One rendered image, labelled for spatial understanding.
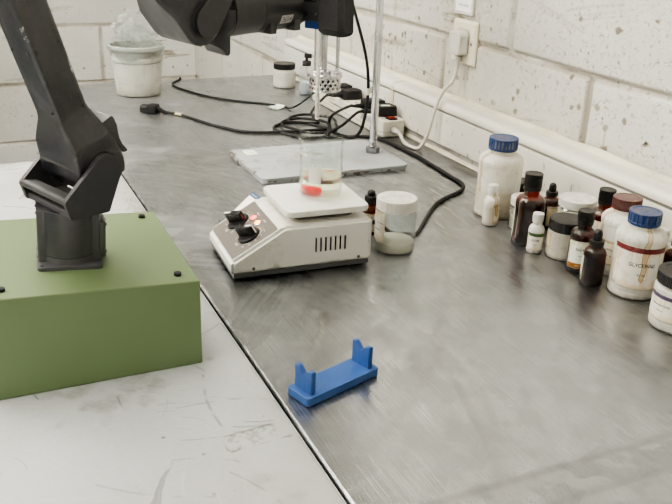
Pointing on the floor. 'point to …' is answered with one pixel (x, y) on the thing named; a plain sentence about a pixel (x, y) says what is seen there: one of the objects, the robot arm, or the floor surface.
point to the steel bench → (416, 324)
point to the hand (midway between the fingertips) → (318, 0)
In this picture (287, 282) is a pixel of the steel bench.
